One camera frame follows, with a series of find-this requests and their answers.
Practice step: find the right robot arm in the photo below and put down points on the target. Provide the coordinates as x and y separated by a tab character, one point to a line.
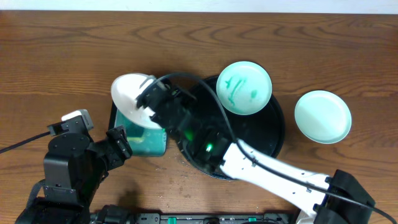
324	199

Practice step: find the mint plate with one smear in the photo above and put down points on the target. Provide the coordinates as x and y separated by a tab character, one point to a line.
323	117

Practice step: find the green scrubbing sponge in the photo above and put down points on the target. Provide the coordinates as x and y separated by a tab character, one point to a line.
135	134

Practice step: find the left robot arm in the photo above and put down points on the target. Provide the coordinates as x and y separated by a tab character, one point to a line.
74	167

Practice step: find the mint plate with three smears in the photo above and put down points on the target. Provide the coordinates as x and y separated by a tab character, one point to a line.
244	88

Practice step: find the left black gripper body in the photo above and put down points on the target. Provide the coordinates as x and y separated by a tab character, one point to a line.
119	143

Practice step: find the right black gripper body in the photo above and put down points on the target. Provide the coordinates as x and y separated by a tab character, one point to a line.
152	98

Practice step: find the white plate with smears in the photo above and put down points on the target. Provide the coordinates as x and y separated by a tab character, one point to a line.
124	92

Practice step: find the round black tray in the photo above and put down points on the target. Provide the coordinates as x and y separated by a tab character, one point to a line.
264	131

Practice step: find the black rectangular water tray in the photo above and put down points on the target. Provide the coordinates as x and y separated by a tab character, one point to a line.
143	141

